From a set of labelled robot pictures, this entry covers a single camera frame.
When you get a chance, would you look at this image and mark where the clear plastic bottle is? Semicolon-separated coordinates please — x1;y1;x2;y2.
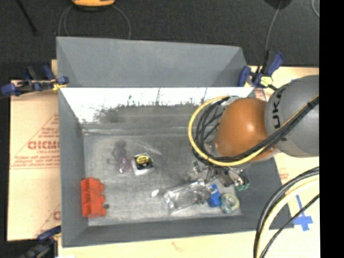
151;180;213;215

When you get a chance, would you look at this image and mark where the black cylinder on white bracket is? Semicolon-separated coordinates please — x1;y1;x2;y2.
234;168;249;184

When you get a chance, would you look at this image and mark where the grey metal bin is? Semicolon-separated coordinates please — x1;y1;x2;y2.
55;36;294;247

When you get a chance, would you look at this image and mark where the red toy brick block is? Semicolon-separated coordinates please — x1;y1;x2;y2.
80;177;108;219

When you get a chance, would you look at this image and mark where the small purple clear object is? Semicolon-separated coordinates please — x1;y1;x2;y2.
116;156;132;174

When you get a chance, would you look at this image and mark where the green and yellow ring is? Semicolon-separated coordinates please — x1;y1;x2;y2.
220;192;241;214

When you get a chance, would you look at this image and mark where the small blue object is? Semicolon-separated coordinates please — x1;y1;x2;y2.
207;184;222;208

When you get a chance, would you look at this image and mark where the brown cardboard board, red print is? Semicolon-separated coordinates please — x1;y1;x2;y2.
6;59;320;241

